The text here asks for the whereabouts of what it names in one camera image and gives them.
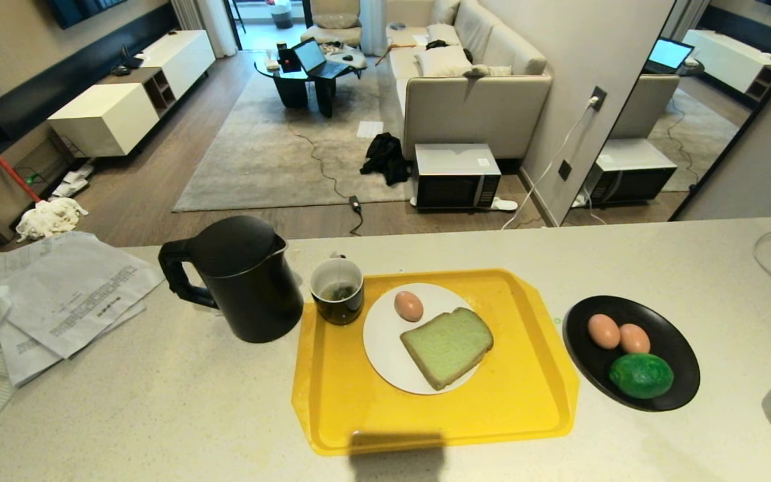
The brown egg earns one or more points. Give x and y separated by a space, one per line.
409 306
635 339
604 331

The dark mug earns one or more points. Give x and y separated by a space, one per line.
337 292

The green bread slice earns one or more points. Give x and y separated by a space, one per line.
448 347

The black electric kettle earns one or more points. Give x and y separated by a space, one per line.
251 281

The black clothing heap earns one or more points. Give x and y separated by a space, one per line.
385 157

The microwave oven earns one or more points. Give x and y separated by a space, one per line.
456 177

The white round plate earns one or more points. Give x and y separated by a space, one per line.
385 348

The white paper sheet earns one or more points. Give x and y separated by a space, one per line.
370 128

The grey rug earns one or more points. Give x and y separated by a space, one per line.
272 154

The beige sofa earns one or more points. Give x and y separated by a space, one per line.
479 100

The black coffee table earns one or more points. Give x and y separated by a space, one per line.
298 84

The white cushion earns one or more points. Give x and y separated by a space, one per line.
444 61

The open laptop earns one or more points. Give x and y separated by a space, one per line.
315 59

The yellow plastic tray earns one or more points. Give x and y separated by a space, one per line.
526 395

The beige armchair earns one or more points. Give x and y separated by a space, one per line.
334 23

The white low cabinet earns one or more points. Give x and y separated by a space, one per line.
131 100

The printed paper sheet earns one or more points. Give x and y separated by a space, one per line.
77 288
21 361

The black oval dish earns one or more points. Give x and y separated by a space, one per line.
683 355

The black wall socket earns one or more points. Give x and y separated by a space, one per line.
598 98

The large wall mirror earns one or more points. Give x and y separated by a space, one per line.
687 107

